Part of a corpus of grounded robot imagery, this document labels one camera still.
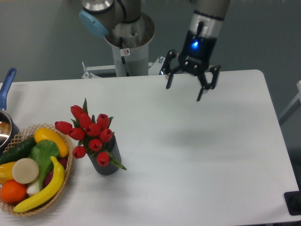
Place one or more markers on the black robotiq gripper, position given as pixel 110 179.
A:
pixel 194 59

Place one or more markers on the red tulip bouquet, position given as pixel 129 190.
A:
pixel 89 131

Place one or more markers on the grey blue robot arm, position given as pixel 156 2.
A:
pixel 101 16

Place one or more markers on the dark grey ribbed vase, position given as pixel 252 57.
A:
pixel 108 160

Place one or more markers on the white furniture leg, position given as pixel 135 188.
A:
pixel 293 105

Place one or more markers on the purple red vegetable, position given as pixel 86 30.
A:
pixel 63 162

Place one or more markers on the yellow squash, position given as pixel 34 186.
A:
pixel 48 134

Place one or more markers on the black device at edge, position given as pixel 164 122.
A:
pixel 293 202

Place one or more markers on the green bok choy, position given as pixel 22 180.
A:
pixel 41 154

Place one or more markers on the woven wicker basket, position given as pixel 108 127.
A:
pixel 24 135

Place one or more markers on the yellow banana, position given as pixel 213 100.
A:
pixel 46 193

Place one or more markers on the green cucumber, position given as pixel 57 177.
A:
pixel 19 151

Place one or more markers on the beige round slice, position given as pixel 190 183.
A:
pixel 25 170

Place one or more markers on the yellow bell pepper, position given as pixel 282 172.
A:
pixel 6 172

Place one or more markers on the orange fruit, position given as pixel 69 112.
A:
pixel 12 192

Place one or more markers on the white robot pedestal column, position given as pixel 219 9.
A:
pixel 130 46

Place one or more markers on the blue handled saucepan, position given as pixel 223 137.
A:
pixel 8 129

